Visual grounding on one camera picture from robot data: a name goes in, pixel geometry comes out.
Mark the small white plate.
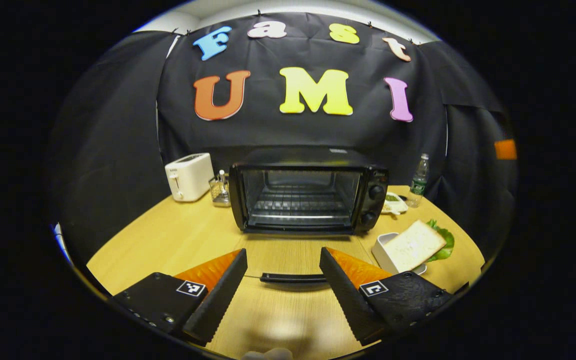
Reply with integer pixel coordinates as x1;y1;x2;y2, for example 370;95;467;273
382;192;409;216

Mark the black electric oven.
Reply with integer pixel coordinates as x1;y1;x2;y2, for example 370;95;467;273
228;146;390;287

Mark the white toaster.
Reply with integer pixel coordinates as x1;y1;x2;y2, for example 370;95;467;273
164;152;215;202

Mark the small clear utensil holder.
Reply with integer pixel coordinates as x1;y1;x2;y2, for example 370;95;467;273
209;170;231;207

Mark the white bread slice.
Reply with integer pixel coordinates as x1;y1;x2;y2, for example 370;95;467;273
384;220;447;273

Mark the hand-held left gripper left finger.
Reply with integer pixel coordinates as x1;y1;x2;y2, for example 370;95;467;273
112;248;249;347

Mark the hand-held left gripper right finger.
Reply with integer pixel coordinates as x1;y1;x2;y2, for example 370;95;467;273
319;246;453;347

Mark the green lettuce leaf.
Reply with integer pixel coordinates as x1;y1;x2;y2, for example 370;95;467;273
425;219;455;263

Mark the clear plastic water bottle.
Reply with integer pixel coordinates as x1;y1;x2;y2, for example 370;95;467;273
406;153;430;208

